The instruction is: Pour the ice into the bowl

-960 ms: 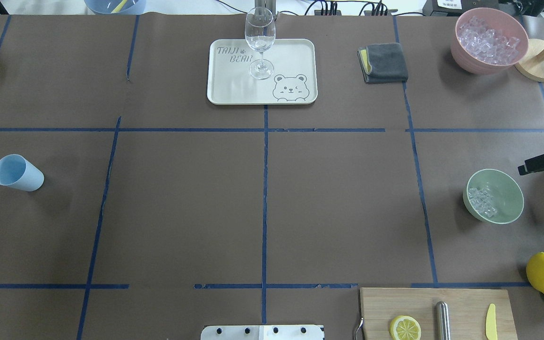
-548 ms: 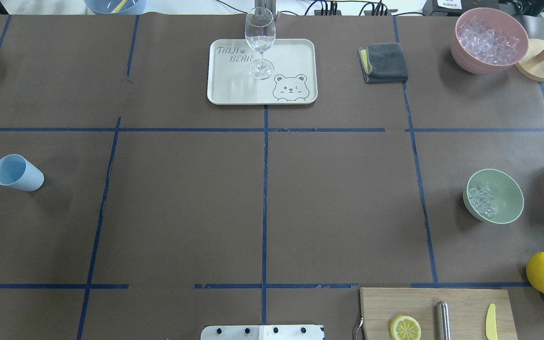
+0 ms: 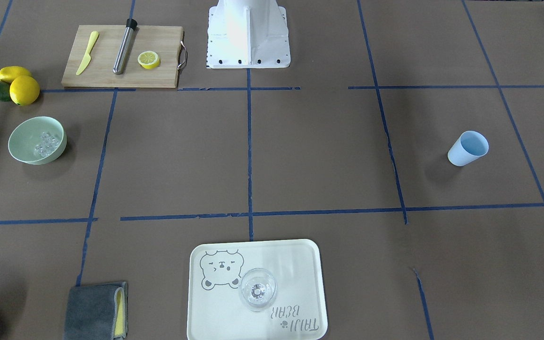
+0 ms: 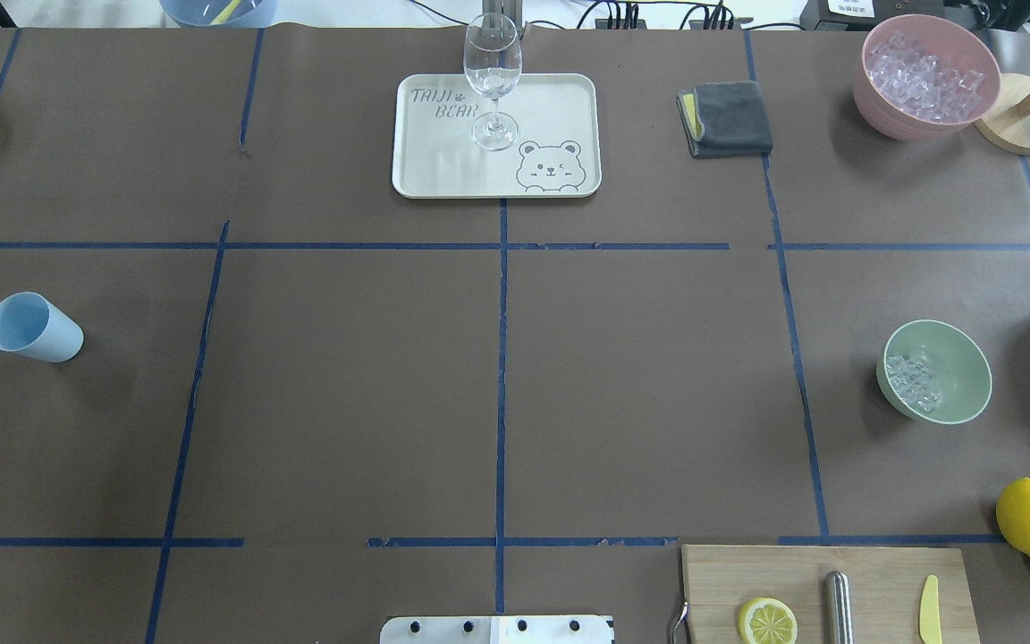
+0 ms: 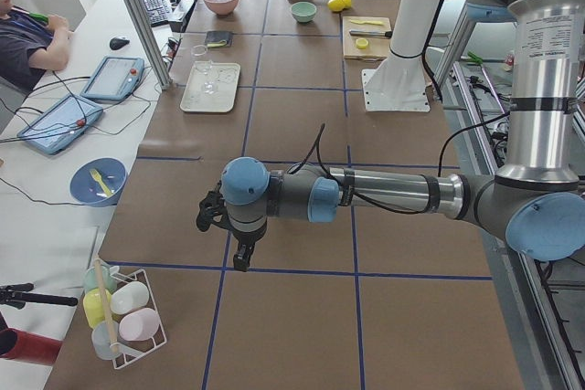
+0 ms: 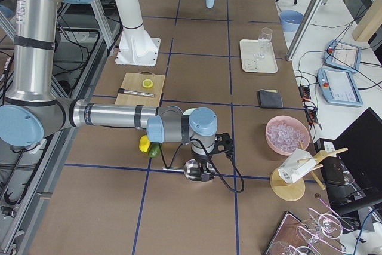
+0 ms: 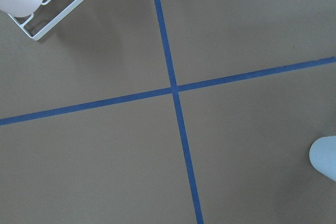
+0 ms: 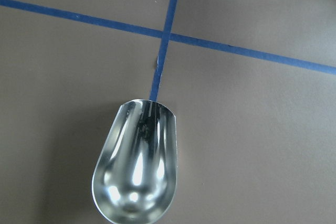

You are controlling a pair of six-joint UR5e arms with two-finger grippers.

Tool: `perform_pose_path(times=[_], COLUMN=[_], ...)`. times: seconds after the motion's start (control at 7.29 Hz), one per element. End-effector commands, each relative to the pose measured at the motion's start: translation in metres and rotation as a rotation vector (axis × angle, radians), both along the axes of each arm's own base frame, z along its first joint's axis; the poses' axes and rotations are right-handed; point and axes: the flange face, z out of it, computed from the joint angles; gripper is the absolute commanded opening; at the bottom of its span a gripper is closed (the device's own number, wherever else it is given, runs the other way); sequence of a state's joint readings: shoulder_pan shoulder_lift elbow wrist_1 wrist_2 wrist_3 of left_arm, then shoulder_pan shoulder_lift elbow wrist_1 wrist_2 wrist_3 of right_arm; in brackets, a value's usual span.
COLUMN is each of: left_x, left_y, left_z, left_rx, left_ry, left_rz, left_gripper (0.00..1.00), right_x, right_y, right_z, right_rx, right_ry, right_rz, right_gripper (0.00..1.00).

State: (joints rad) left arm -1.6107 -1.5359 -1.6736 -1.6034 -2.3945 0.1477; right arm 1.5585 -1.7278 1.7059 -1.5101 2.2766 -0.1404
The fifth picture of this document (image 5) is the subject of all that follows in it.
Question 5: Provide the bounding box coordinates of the camera cable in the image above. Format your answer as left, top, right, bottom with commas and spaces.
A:
285, 122, 431, 216

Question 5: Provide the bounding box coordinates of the wine glass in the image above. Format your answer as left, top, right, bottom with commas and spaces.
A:
191, 45, 217, 94

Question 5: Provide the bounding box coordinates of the seated person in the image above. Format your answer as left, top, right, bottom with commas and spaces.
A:
1, 0, 72, 92

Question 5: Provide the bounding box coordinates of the pink cup in rack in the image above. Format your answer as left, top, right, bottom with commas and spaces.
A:
119, 308, 160, 341

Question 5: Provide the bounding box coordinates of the teach pendant near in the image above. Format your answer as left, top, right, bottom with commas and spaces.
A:
17, 94, 103, 155

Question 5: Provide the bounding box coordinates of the black keyboard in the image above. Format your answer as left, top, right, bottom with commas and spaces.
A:
141, 0, 173, 27

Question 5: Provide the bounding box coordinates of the teach pendant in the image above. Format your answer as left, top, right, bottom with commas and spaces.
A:
80, 56, 145, 102
17, 94, 103, 155

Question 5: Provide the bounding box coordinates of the teach pendant far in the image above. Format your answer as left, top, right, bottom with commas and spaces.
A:
80, 56, 145, 102

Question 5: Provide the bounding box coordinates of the yellow cup in rack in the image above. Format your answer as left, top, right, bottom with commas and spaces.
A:
82, 288, 105, 329

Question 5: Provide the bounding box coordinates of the wooden rack handle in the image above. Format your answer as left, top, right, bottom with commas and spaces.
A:
93, 258, 120, 356

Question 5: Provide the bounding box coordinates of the white cup in rack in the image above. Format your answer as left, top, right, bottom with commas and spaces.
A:
110, 281, 150, 315

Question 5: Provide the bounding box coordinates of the clear blue cup in rack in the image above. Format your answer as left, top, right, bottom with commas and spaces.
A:
91, 321, 121, 360

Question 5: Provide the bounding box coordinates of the blue bowl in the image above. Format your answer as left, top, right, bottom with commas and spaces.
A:
69, 157, 127, 207

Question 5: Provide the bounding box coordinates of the lemon half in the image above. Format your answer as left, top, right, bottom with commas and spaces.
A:
355, 37, 369, 49

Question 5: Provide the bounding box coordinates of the black computer mouse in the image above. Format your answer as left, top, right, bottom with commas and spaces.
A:
109, 37, 130, 50

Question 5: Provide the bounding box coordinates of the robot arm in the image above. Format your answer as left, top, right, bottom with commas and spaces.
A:
200, 0, 584, 271

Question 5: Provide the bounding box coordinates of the cream bear tray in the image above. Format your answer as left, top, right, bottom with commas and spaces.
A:
179, 61, 240, 113

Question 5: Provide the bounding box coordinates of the green cup in rack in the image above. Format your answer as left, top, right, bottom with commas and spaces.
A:
83, 263, 120, 294

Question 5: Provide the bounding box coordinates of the yellow plastic fork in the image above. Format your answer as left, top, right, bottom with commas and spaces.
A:
90, 168, 113, 197

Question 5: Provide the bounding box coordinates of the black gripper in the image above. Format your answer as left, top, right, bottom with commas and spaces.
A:
232, 220, 267, 271

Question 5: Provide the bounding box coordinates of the aluminium frame post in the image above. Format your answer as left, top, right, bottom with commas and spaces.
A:
123, 0, 172, 90

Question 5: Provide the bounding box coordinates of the green bowl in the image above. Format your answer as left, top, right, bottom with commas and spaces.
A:
291, 1, 317, 24

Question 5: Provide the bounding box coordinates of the black tripod handle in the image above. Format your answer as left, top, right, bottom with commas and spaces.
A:
1, 283, 78, 310

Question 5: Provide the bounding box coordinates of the grey folded cloth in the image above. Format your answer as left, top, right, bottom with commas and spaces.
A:
204, 30, 233, 48

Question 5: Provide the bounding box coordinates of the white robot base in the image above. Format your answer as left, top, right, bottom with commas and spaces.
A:
362, 0, 441, 112

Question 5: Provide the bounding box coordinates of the white wire rack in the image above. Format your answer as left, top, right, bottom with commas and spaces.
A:
106, 269, 167, 370

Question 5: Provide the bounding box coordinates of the steel muddler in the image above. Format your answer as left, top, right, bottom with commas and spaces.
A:
349, 29, 393, 39

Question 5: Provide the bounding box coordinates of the red cylinder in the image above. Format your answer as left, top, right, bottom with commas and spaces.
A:
1, 328, 62, 365

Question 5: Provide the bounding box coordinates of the wooden cutting board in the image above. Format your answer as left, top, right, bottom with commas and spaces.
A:
342, 16, 392, 60

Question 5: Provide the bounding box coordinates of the large yellow lemon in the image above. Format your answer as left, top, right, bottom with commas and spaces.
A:
327, 0, 346, 13

